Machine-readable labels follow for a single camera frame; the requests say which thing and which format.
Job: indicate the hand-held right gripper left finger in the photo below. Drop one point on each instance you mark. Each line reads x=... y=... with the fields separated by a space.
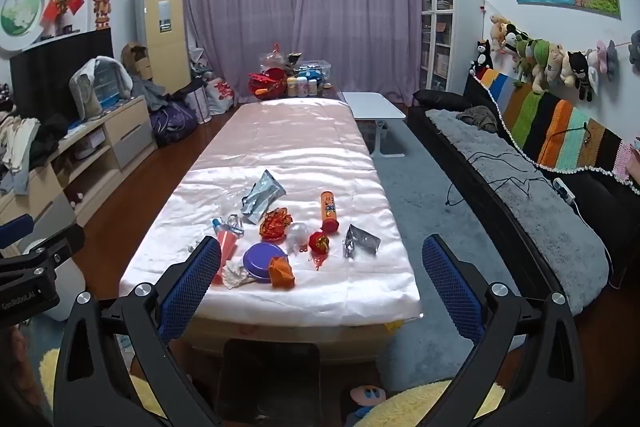
x=192 y=287

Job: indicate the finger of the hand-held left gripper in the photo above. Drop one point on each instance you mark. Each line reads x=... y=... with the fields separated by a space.
x=15 y=228
x=50 y=249

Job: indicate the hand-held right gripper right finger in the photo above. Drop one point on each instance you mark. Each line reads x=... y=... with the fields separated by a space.
x=452 y=292

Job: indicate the clear plastic wrap ball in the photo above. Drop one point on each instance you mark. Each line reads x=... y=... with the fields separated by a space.
x=298 y=234

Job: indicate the black trash bin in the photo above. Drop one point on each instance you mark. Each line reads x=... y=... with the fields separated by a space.
x=270 y=382

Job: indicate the white crumpled tissue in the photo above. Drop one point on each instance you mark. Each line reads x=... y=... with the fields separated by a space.
x=235 y=276

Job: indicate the yellow cloth scrap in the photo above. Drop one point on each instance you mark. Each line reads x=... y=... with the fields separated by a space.
x=393 y=327

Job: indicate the purple plastic bowl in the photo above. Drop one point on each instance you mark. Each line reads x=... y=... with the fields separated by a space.
x=261 y=259

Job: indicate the pile of clothes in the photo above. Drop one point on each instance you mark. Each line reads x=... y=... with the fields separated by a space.
x=20 y=142

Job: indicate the grey carpet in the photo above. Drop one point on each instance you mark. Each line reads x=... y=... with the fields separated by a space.
x=430 y=207

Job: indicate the orange crumpled paper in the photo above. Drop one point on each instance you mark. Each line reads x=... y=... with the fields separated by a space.
x=281 y=274

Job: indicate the red gold crumpled wrapper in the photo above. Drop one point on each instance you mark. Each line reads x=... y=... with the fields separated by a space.
x=275 y=224

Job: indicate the small silver foil packet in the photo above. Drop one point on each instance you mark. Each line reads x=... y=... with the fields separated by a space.
x=360 y=243

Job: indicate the grey fluffy blanket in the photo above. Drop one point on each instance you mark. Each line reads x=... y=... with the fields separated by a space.
x=525 y=207

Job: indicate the large silver foil bag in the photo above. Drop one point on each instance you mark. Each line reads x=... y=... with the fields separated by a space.
x=262 y=197

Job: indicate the yellow fluffy rug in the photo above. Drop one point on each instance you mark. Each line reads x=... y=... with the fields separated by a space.
x=425 y=407

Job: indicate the pink blue plush doll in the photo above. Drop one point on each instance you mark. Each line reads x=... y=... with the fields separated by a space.
x=367 y=394

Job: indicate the wooden television cabinet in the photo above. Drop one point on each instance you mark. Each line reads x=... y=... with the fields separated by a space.
x=125 y=132

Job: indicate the orange tube can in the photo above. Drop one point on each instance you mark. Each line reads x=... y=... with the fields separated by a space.
x=329 y=212

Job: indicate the white power strip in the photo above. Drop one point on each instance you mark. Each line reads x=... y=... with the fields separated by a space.
x=563 y=189

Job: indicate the white grey cloth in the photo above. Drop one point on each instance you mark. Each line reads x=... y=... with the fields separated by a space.
x=85 y=92

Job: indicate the black television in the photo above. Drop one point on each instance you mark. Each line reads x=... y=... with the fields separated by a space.
x=45 y=72

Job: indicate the purple bag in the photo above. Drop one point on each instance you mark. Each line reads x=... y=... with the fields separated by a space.
x=172 y=122

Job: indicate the blue plastic basket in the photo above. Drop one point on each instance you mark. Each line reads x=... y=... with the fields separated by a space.
x=107 y=82

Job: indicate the black sofa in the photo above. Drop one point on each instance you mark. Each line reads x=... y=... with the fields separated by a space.
x=615 y=227

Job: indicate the pink satin tablecloth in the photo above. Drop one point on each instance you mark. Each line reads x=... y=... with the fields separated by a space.
x=300 y=147

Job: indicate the dark grey cloth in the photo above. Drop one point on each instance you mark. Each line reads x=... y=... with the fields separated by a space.
x=477 y=117

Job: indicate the grey clothes heap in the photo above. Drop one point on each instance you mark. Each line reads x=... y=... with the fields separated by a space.
x=147 y=92

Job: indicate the black striped bag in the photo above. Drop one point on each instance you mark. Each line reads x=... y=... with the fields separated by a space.
x=192 y=99

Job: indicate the black cushion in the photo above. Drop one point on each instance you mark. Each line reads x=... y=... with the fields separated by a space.
x=435 y=99

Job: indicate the white red shopping bag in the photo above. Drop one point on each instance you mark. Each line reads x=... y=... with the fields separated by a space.
x=220 y=94

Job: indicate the striped knitted blanket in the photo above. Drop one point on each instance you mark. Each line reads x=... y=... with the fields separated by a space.
x=550 y=122

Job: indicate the white side table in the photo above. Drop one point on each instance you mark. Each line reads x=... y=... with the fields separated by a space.
x=372 y=104

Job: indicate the open cardboard box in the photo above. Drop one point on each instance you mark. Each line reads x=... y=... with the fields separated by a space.
x=137 y=62

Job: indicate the white plastic bottle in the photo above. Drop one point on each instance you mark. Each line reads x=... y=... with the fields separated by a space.
x=313 y=87
x=302 y=87
x=292 y=88

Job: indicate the cream standing air conditioner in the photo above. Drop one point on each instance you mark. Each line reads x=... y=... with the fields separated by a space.
x=165 y=57

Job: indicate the red flag decoration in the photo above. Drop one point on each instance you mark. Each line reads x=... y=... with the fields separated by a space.
x=62 y=4

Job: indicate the hanging bear ornament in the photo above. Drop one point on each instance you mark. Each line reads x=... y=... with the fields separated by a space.
x=102 y=4

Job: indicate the row of plush toys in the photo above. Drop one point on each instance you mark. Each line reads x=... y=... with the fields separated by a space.
x=540 y=57

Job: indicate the clear storage box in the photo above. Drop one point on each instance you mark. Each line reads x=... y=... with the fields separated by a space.
x=320 y=69

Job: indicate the white glass-door bookcase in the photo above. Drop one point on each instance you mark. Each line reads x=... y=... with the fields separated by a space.
x=440 y=7

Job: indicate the purple curtain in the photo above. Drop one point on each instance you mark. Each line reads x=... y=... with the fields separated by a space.
x=300 y=7

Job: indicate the round green wall picture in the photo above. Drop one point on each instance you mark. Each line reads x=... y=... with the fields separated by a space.
x=20 y=12

